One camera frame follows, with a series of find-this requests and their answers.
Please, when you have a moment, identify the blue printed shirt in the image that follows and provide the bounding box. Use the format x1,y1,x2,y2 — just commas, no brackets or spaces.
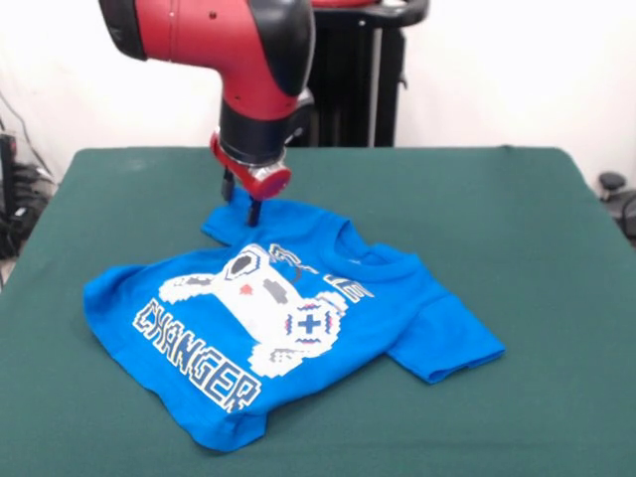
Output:
81,186,508,453

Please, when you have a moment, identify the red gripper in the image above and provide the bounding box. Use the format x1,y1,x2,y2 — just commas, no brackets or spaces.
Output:
209,129,292,230

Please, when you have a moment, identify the black cable tangle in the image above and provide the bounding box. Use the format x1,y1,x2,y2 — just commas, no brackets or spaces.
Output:
0,91,59,260

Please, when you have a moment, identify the black office chair base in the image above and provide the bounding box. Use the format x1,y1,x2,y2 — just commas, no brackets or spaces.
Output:
597,171,636,249

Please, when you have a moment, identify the dark green table cloth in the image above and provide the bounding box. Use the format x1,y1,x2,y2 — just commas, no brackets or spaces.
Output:
0,145,636,477

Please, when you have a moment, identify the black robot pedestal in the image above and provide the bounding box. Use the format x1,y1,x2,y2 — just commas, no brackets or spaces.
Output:
285,0,431,148

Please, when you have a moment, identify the black box device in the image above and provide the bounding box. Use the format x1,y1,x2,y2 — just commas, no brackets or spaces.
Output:
0,132,19,216

